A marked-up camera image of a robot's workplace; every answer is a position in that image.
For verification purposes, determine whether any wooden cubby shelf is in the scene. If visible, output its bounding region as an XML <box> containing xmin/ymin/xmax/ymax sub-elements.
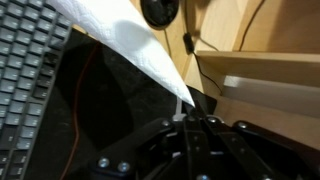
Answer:
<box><xmin>183</xmin><ymin>0</ymin><xmax>320</xmax><ymax>149</ymax></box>

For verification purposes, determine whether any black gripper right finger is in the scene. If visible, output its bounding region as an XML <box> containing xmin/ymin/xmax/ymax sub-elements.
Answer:
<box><xmin>195</xmin><ymin>90</ymin><xmax>217</xmax><ymax>116</ymax></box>

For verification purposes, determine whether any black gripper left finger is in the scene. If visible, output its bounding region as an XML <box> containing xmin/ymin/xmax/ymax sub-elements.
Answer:
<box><xmin>184</xmin><ymin>103</ymin><xmax>196</xmax><ymax>121</ymax></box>

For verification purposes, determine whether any black desk mat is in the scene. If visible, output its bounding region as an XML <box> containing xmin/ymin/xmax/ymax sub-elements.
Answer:
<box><xmin>24</xmin><ymin>27</ymin><xmax>188</xmax><ymax>180</ymax></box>

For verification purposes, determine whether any white paper towel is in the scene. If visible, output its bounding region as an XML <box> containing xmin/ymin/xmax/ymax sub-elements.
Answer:
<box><xmin>48</xmin><ymin>0</ymin><xmax>195</xmax><ymax>107</ymax></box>

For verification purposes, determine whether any red mouse cable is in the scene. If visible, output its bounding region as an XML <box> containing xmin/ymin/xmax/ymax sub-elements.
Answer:
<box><xmin>59</xmin><ymin>42</ymin><xmax>101</xmax><ymax>180</ymax></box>

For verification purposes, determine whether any black gooseneck desk lamp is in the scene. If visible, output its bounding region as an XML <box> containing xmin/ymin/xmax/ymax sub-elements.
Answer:
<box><xmin>140</xmin><ymin>0</ymin><xmax>180</xmax><ymax>29</ymax></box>

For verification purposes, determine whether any grey mechanical keyboard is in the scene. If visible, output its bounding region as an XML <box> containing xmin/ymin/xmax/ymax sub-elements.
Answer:
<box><xmin>0</xmin><ymin>0</ymin><xmax>72</xmax><ymax>180</ymax></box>

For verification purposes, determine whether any black lamp cable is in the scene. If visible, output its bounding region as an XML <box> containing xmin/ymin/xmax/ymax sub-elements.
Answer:
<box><xmin>163</xmin><ymin>0</ymin><xmax>266</xmax><ymax>96</ymax></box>

